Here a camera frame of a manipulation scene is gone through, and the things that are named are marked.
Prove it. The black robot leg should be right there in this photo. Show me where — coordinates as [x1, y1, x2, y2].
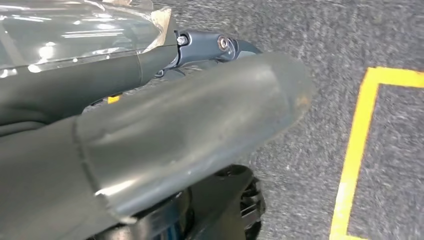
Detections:
[87, 164, 267, 240]

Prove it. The yellow floor tape square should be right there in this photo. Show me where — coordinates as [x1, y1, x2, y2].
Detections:
[329, 67, 424, 240]

